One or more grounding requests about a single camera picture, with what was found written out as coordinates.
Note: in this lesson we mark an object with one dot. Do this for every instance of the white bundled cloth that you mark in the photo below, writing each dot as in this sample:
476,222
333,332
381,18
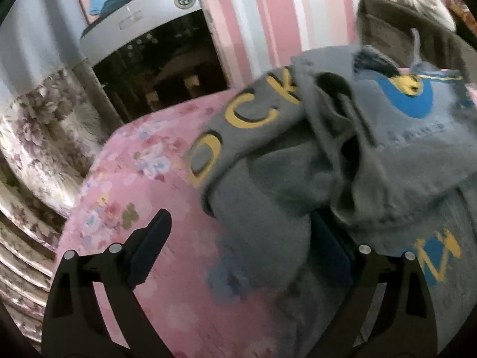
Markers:
425,3

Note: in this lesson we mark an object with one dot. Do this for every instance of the pink floral bed sheet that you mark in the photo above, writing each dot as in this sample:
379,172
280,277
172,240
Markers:
167,305

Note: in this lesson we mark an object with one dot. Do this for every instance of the grey printed hoodie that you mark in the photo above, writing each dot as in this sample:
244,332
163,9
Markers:
268,186

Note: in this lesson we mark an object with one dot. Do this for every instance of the floral curtain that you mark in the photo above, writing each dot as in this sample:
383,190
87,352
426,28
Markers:
37,138

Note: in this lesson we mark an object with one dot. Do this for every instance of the silver water dispenser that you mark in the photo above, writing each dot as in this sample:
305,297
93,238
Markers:
149,18

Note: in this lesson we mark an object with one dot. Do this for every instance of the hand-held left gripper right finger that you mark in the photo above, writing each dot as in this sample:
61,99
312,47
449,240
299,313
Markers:
331,257

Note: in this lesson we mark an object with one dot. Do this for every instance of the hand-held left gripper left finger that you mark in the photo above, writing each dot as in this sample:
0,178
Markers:
147,257

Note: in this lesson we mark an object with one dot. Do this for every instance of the brown blanket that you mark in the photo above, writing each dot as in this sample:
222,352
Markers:
387,26

